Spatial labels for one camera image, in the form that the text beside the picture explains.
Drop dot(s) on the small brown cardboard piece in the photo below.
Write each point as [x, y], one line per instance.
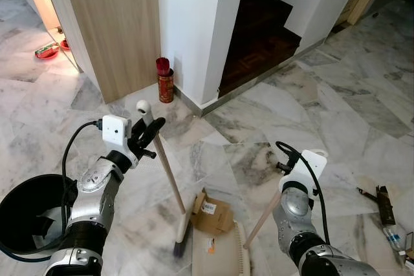
[410, 256]

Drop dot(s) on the clear plastic bottle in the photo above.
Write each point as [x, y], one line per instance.
[394, 237]

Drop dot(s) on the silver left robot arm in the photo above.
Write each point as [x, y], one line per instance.
[94, 192]

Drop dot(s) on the wooden broom with dark bristles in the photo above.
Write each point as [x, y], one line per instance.
[183, 231]

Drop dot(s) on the small cardboard box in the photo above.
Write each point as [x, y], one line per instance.
[213, 216]

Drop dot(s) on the black plastic bucket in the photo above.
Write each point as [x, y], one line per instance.
[26, 205]

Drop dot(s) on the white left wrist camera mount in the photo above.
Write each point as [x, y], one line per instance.
[116, 132]

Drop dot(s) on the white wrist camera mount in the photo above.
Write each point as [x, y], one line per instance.
[309, 167]
[116, 132]

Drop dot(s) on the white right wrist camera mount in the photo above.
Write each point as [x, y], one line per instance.
[309, 167]

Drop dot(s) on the dark wooden staircase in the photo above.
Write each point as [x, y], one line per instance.
[259, 37]

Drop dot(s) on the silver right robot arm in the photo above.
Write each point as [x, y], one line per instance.
[297, 214]

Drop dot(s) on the light wood door panel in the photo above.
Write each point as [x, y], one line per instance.
[110, 24]

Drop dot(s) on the red bowl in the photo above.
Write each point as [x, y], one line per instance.
[46, 50]

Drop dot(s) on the red cylindrical canister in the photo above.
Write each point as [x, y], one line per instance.
[165, 85]

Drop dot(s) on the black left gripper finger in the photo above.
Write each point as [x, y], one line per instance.
[155, 130]
[140, 127]

